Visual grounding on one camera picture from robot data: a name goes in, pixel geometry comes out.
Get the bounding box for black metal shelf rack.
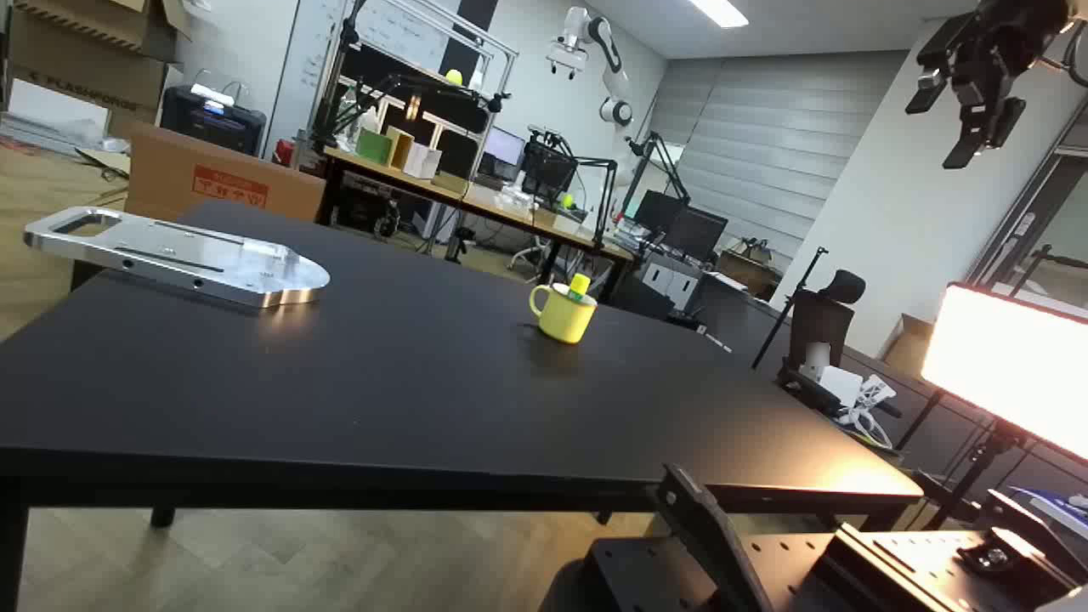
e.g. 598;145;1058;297
314;0;523;156

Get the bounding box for stacked cardboard boxes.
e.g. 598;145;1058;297
0;0;182;142

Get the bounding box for grey window blinds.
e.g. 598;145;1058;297
647;52;911;274

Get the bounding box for white cable bundle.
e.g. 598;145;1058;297
816;363;901;452

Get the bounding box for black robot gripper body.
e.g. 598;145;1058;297
913;0;1075;110

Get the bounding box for brown cardboard box red label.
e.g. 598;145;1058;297
123;122;331;225

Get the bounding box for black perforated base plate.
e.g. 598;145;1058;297
581;519;1088;612

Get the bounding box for ceiling light panel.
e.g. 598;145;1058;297
688;0;756;35

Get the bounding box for black office chair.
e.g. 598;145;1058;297
776;269;869;386

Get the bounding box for black equipment on desk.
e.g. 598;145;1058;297
518;126;581;212

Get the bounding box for bright softbox light panel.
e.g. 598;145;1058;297
918;278;1088;462

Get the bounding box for green box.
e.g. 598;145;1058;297
353;126;399;170

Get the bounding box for black slanted tripod pole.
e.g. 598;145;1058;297
749;245;834;371

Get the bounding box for black printer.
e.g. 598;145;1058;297
159;82;269;159

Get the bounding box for small lit computer screen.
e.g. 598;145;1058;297
479;122;529;185

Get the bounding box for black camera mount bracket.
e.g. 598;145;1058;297
650;459;785;612

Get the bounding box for wide black computer monitor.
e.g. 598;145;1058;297
630;188;732;264

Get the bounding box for yellow ceramic mug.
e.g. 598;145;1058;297
525;278;603;350

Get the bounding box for black light stand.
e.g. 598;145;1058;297
921;419;1031;534

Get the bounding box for white plastic bottle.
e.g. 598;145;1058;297
797;341;836;386

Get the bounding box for long wooden work desk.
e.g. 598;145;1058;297
318;142;640;284

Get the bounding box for silver metal plate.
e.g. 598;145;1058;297
21;205;334;314

